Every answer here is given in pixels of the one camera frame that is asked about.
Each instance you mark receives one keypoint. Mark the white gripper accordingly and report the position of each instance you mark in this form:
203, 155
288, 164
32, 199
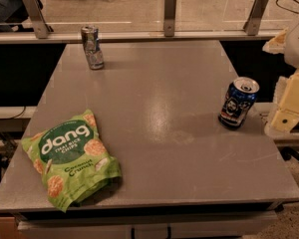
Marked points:
298, 47

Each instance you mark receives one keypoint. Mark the blue pepsi can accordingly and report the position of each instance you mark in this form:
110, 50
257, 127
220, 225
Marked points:
241, 95

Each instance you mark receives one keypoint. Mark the silver energy drink can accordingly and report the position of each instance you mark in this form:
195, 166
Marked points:
92, 48

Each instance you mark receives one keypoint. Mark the green rice chips bag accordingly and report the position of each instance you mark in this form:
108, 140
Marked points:
72, 160

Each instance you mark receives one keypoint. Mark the cardboard box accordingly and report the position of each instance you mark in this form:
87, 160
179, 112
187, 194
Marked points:
9, 229

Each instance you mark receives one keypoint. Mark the right metal bracket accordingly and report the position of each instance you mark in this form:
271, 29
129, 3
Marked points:
252, 25

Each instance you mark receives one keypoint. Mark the metal bracket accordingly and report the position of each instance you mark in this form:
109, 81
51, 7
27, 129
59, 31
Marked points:
169, 17
252, 25
39, 25

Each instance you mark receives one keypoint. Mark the middle metal bracket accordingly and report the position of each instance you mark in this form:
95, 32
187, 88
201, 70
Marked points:
169, 17

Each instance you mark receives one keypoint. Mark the left metal bracket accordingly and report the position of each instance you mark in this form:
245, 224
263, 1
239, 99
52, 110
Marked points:
39, 25

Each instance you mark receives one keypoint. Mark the white rail beam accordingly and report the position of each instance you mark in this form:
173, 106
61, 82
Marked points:
75, 37

